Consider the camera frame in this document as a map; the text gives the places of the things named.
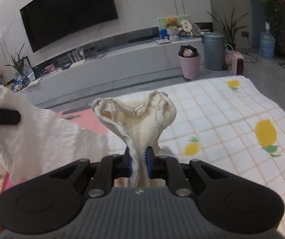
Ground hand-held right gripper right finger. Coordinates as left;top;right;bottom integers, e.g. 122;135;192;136
146;146;230;198

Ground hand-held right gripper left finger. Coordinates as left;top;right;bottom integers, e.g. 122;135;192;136
48;146;133;199

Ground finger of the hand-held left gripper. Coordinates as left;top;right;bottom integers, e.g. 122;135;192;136
0;107;22;125

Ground cream towel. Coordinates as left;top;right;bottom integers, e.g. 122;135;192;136
91;90;178;189

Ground white cloth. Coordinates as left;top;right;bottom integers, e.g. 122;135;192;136
0;84;111;185

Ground snack bags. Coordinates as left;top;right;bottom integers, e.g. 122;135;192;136
10;78;31;91

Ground green plant in vase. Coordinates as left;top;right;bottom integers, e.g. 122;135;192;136
5;43;31;80

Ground pink flat box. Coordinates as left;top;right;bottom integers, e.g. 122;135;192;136
55;109;108;143

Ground pineapple printed blanket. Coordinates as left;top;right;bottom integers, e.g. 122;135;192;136
55;76;285;230

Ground white router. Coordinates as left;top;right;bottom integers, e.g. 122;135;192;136
66;48;86;68

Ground white marble television cabinet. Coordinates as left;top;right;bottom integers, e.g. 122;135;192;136
3;27;204;106

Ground pink trash bin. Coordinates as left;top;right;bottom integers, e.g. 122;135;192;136
178;44;202;79

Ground black television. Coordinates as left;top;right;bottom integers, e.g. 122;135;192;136
19;0;119;53

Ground grey trash can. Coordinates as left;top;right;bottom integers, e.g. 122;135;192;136
203;31;226;71

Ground pink heater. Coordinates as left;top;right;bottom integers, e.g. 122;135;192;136
231;51;245;75

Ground green picture board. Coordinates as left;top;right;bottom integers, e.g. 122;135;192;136
157;15;189;41

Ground brown teddy bear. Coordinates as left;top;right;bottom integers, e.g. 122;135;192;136
166;17;179;29

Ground tall potted plant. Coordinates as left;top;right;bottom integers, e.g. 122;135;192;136
206;7;250;51

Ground blue water bottle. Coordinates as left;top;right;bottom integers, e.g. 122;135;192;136
259;22;275;60

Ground hanging vine plant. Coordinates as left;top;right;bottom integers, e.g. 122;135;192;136
241;0;285;31

